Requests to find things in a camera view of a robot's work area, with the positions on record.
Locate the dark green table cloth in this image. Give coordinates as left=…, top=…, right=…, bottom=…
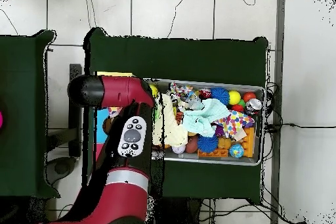
left=0, top=30, right=62, bottom=199
left=82, top=27, right=270, bottom=205

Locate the wire mesh bin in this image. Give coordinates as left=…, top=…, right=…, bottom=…
left=145, top=78, right=266, bottom=166

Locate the mint waffle cloth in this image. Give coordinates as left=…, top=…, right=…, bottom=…
left=182, top=98, right=232, bottom=138

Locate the grey rounded base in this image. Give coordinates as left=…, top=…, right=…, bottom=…
left=45, top=156, right=79, bottom=185

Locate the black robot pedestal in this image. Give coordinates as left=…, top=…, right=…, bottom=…
left=149, top=196, right=211, bottom=224

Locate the cream waffle cloth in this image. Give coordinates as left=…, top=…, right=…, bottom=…
left=152, top=93, right=189, bottom=148

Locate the wooden box with three holes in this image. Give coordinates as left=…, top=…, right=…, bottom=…
left=93, top=70, right=135, bottom=162

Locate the blue spiky ball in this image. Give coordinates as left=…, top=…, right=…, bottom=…
left=210, top=87, right=231, bottom=105

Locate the orange building block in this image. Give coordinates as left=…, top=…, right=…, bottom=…
left=240, top=127, right=256, bottom=158

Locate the black power cable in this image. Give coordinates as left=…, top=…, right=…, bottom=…
left=264, top=122, right=336, bottom=133

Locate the orange ball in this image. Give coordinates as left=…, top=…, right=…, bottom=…
left=242, top=91, right=257, bottom=103

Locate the blue globe ball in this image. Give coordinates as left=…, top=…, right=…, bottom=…
left=228, top=143, right=245, bottom=158

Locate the silver can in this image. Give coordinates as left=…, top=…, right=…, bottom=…
left=245, top=98, right=263, bottom=116

